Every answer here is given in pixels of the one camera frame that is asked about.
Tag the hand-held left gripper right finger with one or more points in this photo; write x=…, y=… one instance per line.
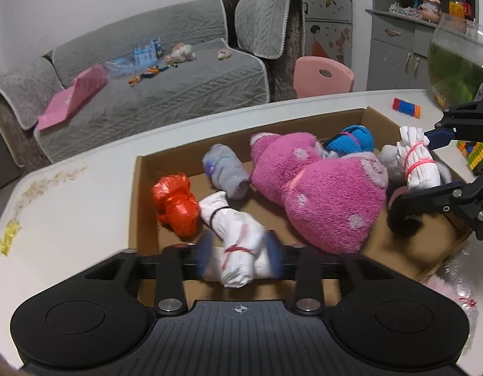
x=274, y=256

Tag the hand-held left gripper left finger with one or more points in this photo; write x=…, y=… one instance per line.
x=205, y=256

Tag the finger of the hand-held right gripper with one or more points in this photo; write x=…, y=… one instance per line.
x=439, y=139
x=441, y=201

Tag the white bundle with pink band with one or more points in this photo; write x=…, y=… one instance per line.
x=417, y=164

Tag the white bundle with red band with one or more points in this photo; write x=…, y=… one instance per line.
x=241, y=266

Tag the cardboard box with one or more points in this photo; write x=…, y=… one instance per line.
x=382, y=243

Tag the blue knitted sock bundle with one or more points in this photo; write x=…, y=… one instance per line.
x=356, y=141

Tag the white desktop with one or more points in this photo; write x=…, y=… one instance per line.
x=69, y=211

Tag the pile of coloured building blocks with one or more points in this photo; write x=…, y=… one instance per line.
x=476, y=156

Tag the coloured block stick toy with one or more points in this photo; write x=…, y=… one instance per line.
x=406, y=107

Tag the orange-red plastic bag bundle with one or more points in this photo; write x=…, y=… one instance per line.
x=176, y=203

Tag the glass fish bowl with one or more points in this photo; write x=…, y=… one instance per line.
x=456, y=70

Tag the pink dotted fuzzy sock bundle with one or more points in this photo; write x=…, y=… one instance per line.
x=323, y=196

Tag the pale pink plastic bag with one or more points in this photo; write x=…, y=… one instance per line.
x=452, y=290

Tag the grey cabinet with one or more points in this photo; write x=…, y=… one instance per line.
x=394, y=55

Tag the pink ceramic teapot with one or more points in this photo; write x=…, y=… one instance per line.
x=431, y=8

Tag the pink plastic chair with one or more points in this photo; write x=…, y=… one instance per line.
x=315, y=82

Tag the large grey quilted sofa cover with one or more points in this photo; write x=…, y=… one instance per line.
x=167, y=105

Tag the refrigerator with flower stickers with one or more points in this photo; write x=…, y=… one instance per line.
x=327, y=19

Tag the grey sofa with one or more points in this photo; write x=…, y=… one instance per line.
x=288, y=74

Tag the small pink plush toy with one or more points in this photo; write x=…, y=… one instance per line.
x=224, y=54

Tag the white plush toy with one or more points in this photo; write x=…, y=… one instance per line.
x=182, y=54

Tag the pink book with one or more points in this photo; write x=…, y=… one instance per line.
x=69, y=102

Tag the clear toy packet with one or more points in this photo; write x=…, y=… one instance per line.
x=118, y=65

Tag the grey quilted armrest cover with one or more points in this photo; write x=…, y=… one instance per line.
x=22, y=90
x=265, y=19

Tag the blue toy castle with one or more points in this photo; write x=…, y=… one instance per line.
x=147, y=53

